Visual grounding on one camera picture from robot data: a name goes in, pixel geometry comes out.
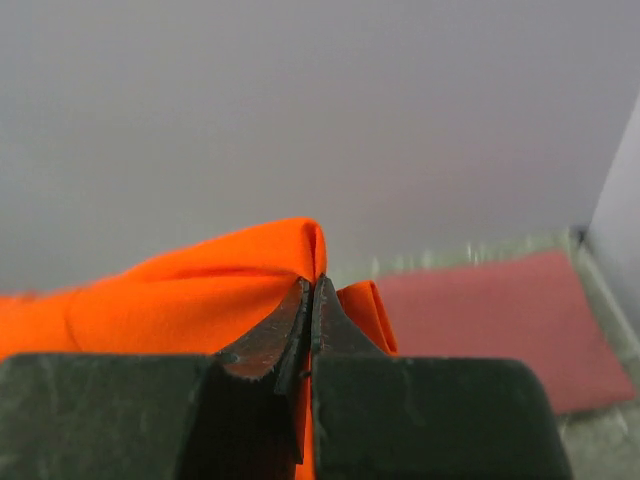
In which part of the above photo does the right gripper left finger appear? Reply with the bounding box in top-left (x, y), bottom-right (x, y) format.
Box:
top-left (1, 280), bottom-right (310, 479)

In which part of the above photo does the folded pink t shirt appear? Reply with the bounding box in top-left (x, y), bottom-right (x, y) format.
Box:
top-left (376, 250), bottom-right (636, 414)

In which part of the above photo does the orange t shirt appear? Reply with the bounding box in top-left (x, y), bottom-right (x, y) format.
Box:
top-left (1, 218), bottom-right (397, 479)

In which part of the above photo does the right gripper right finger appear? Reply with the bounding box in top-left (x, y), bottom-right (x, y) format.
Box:
top-left (311, 277), bottom-right (573, 479)

